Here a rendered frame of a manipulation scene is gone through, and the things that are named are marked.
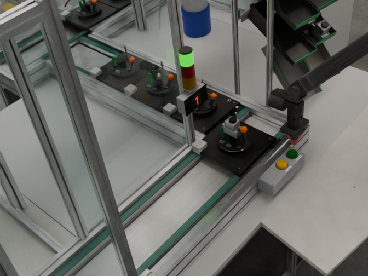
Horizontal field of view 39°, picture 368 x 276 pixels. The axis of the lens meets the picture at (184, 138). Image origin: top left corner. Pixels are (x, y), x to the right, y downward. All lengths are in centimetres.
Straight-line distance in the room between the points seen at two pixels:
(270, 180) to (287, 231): 19
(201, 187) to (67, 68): 108
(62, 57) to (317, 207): 126
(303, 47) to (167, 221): 88
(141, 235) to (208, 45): 130
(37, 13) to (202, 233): 107
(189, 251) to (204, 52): 131
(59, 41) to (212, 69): 173
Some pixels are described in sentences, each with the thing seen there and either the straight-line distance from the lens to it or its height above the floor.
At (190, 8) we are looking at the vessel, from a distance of 282.
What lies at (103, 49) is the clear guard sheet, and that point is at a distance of 155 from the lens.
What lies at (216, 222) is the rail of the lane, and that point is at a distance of 181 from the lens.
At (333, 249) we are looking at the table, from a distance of 187.
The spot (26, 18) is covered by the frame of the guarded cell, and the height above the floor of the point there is 198.
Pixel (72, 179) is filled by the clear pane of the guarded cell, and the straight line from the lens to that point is 114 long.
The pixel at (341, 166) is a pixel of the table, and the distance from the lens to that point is 213.
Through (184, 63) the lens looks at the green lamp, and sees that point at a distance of 178.
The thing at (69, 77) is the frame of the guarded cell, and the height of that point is 183.
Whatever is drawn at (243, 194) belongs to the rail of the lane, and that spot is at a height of 95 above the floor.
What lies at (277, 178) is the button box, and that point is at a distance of 193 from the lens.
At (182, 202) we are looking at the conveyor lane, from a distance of 192.
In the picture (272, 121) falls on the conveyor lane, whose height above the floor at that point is 94.
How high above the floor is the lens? 238
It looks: 42 degrees down
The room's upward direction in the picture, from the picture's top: 8 degrees counter-clockwise
